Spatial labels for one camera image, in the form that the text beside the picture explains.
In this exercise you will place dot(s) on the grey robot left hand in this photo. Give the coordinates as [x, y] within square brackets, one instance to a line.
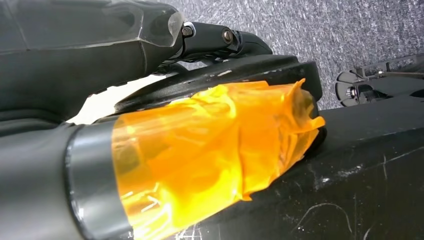
[66, 49]

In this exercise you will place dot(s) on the orange tape wrap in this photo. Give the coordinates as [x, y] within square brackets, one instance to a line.
[198, 149]

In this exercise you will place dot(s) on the black metal caster frame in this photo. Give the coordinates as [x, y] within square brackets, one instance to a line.
[364, 89]

